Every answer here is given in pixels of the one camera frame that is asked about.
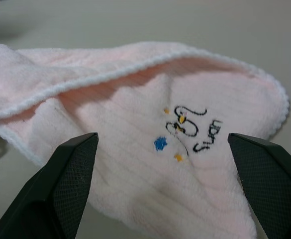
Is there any pink ribbed embroidered towel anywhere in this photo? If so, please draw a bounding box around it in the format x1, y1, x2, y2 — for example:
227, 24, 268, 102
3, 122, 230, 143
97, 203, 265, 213
0, 41, 291, 239

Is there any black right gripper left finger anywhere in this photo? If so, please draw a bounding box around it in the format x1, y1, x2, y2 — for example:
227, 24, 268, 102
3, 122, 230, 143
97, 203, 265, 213
0, 132, 99, 239

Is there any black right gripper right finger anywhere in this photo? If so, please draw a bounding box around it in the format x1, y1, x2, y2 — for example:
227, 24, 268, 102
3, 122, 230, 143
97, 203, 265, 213
228, 132, 291, 239

